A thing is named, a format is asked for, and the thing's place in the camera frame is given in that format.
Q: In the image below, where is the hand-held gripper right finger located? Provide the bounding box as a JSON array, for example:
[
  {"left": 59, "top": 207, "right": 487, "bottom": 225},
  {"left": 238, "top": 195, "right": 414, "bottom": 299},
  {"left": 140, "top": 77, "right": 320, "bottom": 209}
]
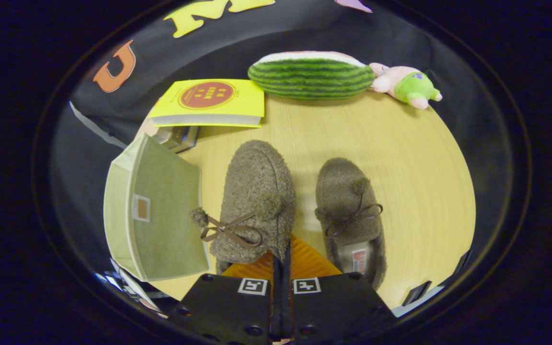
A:
[{"left": 282, "top": 233, "right": 397, "bottom": 343}]

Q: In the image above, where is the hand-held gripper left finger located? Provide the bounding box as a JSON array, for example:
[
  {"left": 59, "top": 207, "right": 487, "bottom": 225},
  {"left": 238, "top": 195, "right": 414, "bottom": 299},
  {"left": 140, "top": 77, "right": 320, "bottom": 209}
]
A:
[{"left": 175, "top": 247, "right": 282, "bottom": 343}]

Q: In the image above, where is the black table edge clip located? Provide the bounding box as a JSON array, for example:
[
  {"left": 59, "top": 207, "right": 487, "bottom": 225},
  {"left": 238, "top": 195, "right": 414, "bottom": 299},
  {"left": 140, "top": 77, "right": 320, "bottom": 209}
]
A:
[
  {"left": 402, "top": 281, "right": 432, "bottom": 307},
  {"left": 453, "top": 249, "right": 473, "bottom": 276}
]

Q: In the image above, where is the brown fuzzy slipper shoe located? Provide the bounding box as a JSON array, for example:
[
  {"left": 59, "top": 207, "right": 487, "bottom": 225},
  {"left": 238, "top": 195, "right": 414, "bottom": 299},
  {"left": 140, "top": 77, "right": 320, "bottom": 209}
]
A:
[
  {"left": 190, "top": 139, "right": 297, "bottom": 275},
  {"left": 314, "top": 158, "right": 388, "bottom": 291}
]

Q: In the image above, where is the watermelon slice plush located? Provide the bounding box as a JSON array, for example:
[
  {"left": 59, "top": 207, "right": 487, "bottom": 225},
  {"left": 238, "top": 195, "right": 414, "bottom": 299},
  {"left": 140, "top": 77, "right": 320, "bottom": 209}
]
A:
[{"left": 247, "top": 51, "right": 376, "bottom": 101}]

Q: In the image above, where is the yellow book with red circle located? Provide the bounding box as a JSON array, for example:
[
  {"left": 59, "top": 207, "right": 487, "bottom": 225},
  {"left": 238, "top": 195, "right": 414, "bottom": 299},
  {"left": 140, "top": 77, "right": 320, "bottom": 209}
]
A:
[{"left": 149, "top": 79, "right": 265, "bottom": 128}]

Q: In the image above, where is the grey-green fabric storage box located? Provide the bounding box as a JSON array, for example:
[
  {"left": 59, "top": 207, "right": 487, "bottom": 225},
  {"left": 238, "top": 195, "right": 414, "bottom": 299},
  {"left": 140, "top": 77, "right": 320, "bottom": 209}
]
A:
[{"left": 103, "top": 133, "right": 211, "bottom": 282}]

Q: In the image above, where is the pink and green plush toy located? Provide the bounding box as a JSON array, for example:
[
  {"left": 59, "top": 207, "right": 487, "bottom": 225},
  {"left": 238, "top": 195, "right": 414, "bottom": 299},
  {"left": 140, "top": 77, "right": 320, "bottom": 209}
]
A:
[{"left": 368, "top": 62, "right": 443, "bottom": 110}]

